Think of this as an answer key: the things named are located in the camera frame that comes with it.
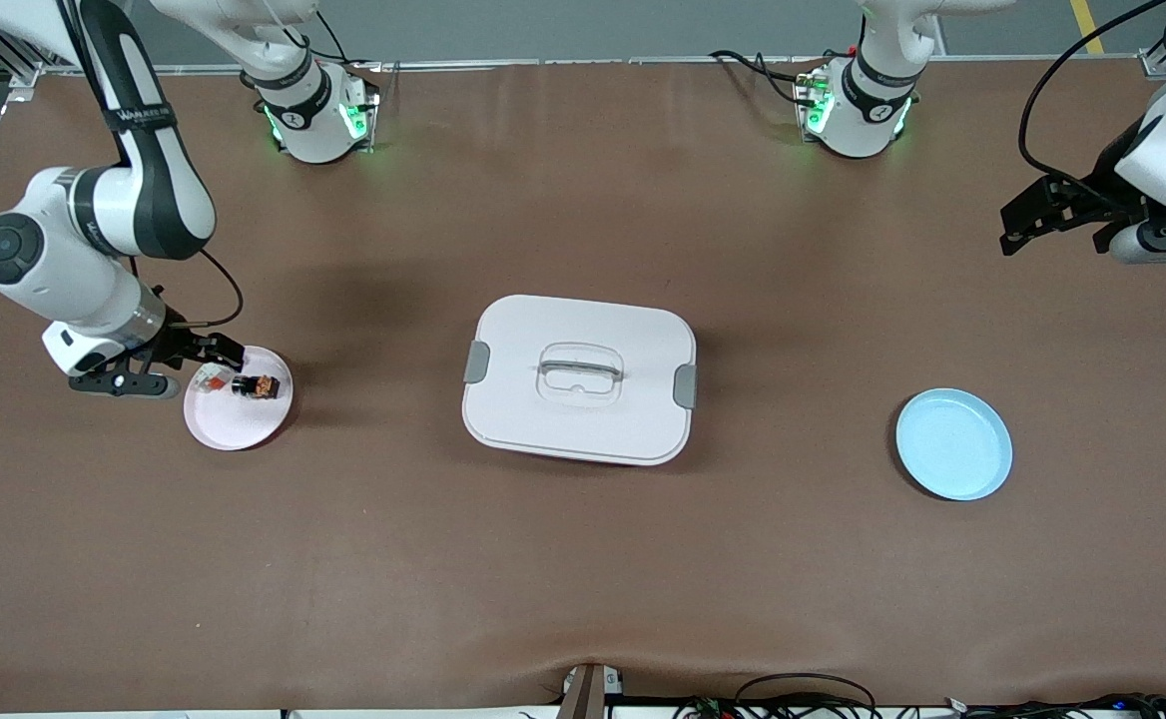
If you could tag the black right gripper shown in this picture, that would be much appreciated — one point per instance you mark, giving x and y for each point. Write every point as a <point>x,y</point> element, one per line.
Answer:
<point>182,345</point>

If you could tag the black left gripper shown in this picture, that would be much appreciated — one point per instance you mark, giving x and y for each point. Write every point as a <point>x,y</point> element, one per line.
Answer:
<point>1095,196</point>

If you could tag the black and orange switch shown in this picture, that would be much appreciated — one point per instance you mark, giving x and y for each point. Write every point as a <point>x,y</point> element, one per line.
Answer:
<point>259,387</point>

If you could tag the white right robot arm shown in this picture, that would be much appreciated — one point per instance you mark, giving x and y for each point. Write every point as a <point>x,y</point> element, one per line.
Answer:
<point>154,200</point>

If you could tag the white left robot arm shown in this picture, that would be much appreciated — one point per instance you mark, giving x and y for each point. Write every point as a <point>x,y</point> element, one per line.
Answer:
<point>868,110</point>

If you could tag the white lidded box grey latches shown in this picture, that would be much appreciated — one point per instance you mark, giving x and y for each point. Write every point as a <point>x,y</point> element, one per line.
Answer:
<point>583,419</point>

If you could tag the white circuit breaker orange lever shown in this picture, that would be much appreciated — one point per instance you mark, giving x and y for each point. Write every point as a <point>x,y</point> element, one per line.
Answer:
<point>212,377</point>

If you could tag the pink round plate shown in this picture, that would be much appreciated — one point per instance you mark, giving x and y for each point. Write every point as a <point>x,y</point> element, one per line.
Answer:
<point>239,424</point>

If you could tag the yellow floor tape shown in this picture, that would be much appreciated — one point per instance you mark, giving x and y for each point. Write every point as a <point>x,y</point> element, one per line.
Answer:
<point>1089,28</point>

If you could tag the light blue round plate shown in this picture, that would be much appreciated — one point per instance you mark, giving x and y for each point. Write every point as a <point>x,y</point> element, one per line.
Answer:
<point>952,444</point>

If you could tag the silver table edge strip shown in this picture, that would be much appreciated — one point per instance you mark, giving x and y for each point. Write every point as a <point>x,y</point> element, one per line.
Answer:
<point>593,63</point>

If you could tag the brown post with white connector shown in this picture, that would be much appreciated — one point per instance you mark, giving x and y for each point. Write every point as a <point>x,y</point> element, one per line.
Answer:
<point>583,694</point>

